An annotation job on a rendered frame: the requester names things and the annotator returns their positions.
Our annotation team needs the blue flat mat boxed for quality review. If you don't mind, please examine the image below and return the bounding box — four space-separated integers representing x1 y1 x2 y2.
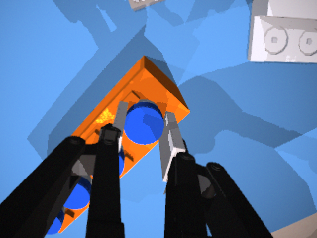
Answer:
0 0 317 238

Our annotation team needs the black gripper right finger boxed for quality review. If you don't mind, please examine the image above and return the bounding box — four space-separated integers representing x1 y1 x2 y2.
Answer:
158 111 273 238

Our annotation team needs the white control panel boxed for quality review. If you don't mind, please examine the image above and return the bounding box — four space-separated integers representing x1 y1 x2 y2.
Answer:
129 0 164 11

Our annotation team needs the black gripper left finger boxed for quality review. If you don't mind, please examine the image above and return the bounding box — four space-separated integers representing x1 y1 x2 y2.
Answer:
0 101 129 238

